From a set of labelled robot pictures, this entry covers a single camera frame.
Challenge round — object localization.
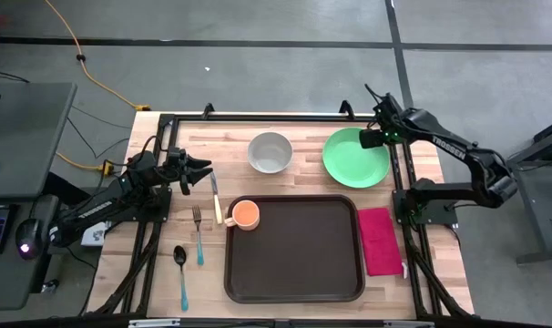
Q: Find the white printed box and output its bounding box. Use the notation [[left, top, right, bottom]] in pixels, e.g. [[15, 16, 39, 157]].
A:
[[80, 221, 108, 247]]

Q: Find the grey side desk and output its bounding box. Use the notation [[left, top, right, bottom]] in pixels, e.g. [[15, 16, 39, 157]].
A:
[[0, 81, 77, 311]]

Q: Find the long yellow extension cable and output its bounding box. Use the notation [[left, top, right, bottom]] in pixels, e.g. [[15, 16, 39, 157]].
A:
[[43, 0, 152, 113]]

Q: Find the grey bowl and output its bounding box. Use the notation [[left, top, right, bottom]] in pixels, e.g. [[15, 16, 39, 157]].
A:
[[247, 131, 294, 175]]

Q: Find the green plate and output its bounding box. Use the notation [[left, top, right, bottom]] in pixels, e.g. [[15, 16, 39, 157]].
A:
[[322, 127, 391, 190]]

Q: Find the knife with cream handle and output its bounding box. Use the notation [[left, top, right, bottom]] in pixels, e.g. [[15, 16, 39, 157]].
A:
[[210, 171, 224, 225]]

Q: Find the fork with teal handle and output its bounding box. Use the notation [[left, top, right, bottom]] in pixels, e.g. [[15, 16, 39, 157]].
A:
[[191, 204, 205, 267]]

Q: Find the short yellow plug cable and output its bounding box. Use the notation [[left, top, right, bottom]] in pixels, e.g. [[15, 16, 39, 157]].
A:
[[55, 152, 116, 177]]

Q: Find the red cloth napkin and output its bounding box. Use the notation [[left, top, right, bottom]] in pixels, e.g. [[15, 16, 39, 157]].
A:
[[357, 207, 408, 279]]

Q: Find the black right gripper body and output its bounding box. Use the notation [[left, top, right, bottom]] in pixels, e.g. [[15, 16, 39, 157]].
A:
[[359, 116, 398, 149]]

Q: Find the dark brown plastic tray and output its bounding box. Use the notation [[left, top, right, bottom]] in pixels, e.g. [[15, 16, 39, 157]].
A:
[[223, 194, 366, 305]]

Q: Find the orange plastic mug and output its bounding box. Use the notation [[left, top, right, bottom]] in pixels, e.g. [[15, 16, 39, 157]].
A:
[[223, 199, 261, 231]]

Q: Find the black computer mouse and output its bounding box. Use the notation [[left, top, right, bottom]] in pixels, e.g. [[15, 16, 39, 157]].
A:
[[15, 218, 44, 261]]

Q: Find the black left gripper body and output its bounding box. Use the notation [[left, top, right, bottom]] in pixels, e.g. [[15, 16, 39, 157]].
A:
[[164, 146, 191, 197]]

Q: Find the spoon with teal handle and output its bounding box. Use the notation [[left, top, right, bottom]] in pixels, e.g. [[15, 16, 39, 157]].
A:
[[172, 244, 189, 313]]

